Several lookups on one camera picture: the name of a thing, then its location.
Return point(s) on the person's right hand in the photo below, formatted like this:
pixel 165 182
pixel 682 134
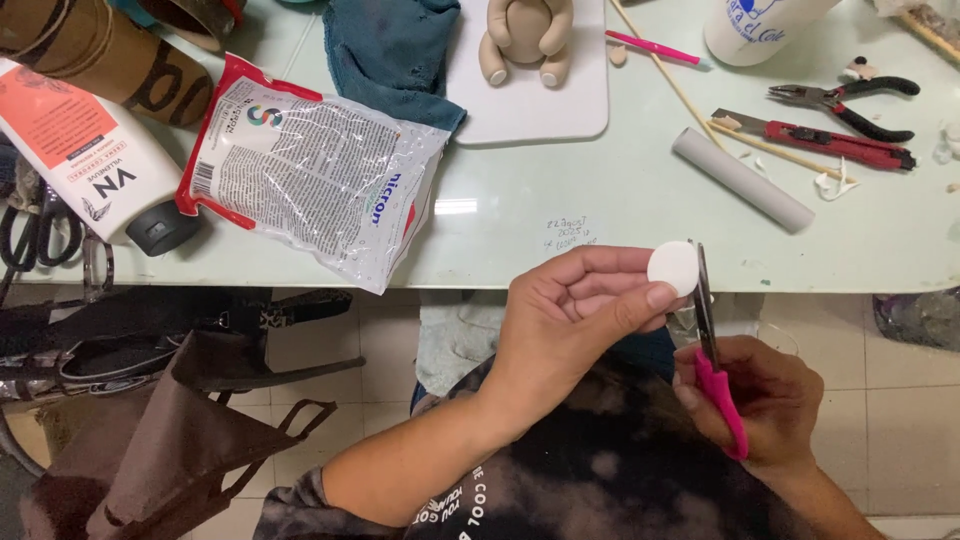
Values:
pixel 780 409

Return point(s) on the person's left hand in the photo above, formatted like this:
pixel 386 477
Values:
pixel 551 330

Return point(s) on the white clay disc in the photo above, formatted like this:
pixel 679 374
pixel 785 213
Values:
pixel 673 267

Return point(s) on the white cloth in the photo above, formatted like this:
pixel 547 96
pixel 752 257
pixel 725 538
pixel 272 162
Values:
pixel 457 337

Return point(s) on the black tie-dye shirt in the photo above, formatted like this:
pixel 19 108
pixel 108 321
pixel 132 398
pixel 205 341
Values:
pixel 600 472

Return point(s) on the white clay scraps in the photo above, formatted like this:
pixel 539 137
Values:
pixel 834 186

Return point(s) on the white work board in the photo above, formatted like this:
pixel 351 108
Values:
pixel 532 101

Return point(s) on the grey tube roller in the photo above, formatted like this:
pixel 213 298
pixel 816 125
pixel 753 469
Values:
pixel 742 178

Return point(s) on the short wooden stick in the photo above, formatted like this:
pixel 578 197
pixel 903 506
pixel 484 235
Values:
pixel 780 152

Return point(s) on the red utility knife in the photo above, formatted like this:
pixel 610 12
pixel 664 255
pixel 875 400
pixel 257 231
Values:
pixel 825 141

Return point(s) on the long wooden skewer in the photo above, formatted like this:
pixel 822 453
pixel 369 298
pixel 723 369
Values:
pixel 664 71

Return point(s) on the small beige clay piece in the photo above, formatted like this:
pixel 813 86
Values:
pixel 617 54

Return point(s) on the red and white plastic packet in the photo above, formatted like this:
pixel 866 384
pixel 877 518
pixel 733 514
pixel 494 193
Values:
pixel 315 172

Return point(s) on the beige clay figure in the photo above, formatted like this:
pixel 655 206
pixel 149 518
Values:
pixel 525 34

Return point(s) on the pink modelling tool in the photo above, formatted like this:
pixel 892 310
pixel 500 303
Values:
pixel 649 46

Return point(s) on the teal cloth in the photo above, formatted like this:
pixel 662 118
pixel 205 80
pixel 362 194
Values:
pixel 390 56

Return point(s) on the small clay figure piece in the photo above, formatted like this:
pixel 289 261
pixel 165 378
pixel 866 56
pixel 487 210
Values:
pixel 859 70

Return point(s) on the white bottle with blue print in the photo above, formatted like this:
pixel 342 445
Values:
pixel 757 30

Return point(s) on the wooden rod with plastic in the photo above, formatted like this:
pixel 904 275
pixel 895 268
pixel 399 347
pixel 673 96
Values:
pixel 926 26

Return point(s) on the brown fabric bag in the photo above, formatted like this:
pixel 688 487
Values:
pixel 157 450

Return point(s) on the white tube with black cap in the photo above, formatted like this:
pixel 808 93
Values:
pixel 82 150

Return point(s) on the brown cardboard rolls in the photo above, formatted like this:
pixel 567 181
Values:
pixel 105 56

